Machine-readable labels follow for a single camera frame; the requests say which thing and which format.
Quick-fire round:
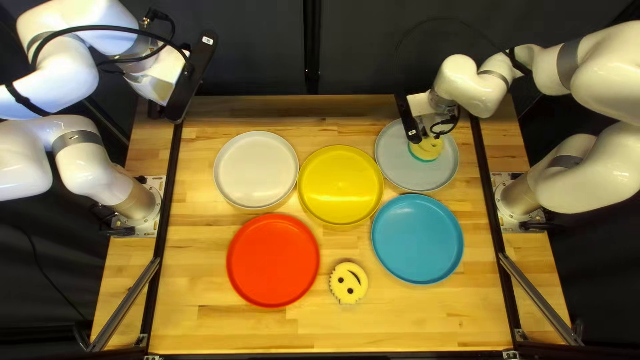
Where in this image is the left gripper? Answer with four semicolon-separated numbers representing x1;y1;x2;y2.
125;46;191;107

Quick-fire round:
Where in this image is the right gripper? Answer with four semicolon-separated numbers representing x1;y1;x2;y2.
406;91;459;137

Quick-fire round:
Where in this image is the yellow smiling face sponge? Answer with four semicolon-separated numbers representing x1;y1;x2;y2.
328;261;370;305
407;135;445;164

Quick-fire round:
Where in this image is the yellow round plate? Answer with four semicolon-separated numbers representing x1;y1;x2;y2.
297;145;385;227

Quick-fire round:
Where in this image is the teal round plate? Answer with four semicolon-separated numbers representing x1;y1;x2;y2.
371;194;465;286

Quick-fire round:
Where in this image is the light grey round plate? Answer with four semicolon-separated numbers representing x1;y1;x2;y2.
213;131;300;211

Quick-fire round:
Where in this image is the orange round plate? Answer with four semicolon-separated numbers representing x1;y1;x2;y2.
226;213;321;309

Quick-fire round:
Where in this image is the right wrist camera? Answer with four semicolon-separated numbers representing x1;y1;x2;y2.
394;95;424;145

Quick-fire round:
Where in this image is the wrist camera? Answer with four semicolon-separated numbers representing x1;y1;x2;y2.
394;95;424;145
163;30;219;124

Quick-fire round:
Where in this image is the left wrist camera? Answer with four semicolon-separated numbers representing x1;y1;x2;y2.
163;30;219;124

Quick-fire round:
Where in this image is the black cable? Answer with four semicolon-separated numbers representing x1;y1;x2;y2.
27;9;195;77
392;18;517;140

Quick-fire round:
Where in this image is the black frame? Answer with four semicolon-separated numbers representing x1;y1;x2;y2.
75;0;586;360

